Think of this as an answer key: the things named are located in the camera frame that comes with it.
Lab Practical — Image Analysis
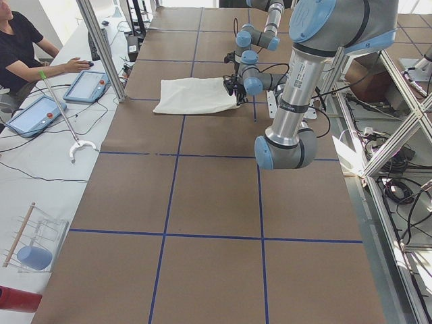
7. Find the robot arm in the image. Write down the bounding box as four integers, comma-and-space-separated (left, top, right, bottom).
223, 0, 399, 169
223, 0, 287, 73

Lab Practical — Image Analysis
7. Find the wooden dowel stick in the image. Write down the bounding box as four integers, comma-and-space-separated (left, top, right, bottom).
2, 202, 36, 268

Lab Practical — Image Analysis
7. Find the white grabber stick tool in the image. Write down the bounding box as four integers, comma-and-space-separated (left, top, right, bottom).
38, 70, 98, 164

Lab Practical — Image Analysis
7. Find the black keyboard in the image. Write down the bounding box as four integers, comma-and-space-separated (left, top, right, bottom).
88, 28, 110, 61

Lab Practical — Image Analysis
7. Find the aluminium frame post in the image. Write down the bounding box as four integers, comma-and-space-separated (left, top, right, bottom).
76, 0, 126, 103

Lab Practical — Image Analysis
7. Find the near blue teach pendant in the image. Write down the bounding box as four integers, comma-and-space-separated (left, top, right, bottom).
5, 95, 61, 138

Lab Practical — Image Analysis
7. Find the cream long-sleeve shirt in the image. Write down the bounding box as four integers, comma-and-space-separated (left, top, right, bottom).
153, 77, 237, 115

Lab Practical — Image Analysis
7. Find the seated person dark shirt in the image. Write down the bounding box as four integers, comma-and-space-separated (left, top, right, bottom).
1, 1, 90, 103

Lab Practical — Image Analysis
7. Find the tangled cable bundle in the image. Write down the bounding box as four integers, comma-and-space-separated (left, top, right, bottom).
357, 124, 432, 250

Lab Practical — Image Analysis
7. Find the blue plastic cup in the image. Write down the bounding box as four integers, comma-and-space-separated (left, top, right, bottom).
17, 246, 53, 271

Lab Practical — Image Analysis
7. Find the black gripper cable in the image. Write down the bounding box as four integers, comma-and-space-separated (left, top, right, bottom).
258, 62, 331, 139

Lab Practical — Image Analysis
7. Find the blue teach pendant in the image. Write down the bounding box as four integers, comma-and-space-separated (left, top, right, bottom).
63, 71, 111, 103
5, 95, 61, 138

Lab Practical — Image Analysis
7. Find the clear acrylic rack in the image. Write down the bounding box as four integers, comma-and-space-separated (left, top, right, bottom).
1, 206, 70, 273

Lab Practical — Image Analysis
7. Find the red cylinder canister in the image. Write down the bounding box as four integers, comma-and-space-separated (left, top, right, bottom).
1, 286, 43, 313

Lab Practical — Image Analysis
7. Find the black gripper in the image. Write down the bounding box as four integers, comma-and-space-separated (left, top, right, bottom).
223, 76, 247, 105
223, 51, 240, 73

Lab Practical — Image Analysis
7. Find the far blue teach pendant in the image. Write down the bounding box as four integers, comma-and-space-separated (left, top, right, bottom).
63, 71, 111, 103

